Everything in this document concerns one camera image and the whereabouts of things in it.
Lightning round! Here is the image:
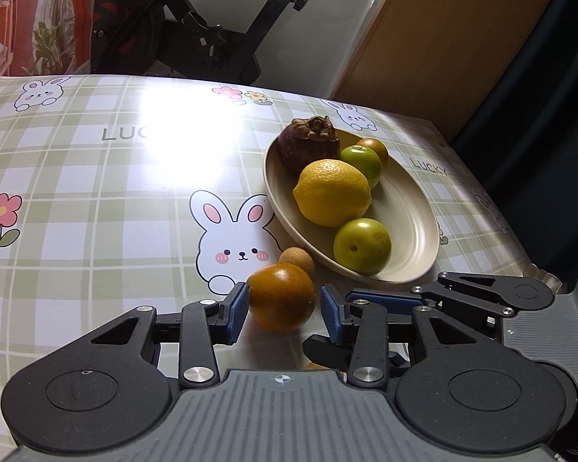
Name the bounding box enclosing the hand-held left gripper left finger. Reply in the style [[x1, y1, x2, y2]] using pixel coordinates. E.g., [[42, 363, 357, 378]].
[[89, 282, 250, 388]]

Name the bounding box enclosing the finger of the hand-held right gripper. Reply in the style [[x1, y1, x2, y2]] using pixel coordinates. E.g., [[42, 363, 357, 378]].
[[347, 272, 522, 319], [302, 333, 410, 377]]

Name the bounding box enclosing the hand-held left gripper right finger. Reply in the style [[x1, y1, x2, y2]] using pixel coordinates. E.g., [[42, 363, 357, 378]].
[[320, 284, 504, 390]]

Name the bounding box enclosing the orange tangerine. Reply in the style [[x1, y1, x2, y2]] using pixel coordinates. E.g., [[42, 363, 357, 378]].
[[246, 264, 317, 333]]

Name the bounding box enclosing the green jujube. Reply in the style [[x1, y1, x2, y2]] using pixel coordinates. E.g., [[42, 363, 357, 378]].
[[340, 144, 383, 189], [333, 218, 392, 277]]

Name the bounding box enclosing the beige round plate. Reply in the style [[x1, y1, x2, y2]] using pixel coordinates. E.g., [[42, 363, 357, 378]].
[[262, 125, 441, 284]]

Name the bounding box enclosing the yellow lemon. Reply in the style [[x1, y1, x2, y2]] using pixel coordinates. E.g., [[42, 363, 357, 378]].
[[292, 160, 373, 228]]

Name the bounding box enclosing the small greenish tangerine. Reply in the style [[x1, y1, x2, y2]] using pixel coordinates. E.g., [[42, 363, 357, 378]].
[[355, 138, 390, 172]]

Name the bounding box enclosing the brown longan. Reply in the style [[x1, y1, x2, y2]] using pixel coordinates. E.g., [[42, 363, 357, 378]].
[[278, 247, 316, 280]]

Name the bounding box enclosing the dark brown mangosteen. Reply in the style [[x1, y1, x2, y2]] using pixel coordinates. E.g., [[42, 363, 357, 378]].
[[276, 115, 341, 176]]

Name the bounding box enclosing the dark cloth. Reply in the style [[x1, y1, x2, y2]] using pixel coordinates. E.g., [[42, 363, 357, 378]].
[[450, 0, 578, 290]]

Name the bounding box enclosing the green checked rabbit tablecloth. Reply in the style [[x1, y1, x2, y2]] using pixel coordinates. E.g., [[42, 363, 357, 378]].
[[0, 73, 560, 381]]

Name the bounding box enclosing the wooden cabinet panel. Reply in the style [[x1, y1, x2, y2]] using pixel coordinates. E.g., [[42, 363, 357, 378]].
[[328, 0, 568, 139]]

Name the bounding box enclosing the black exercise bike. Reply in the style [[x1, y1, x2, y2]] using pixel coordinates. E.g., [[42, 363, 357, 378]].
[[89, 0, 367, 85]]

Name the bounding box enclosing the red printed backdrop cloth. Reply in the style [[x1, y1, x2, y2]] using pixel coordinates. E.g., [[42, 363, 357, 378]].
[[0, 0, 108, 78]]

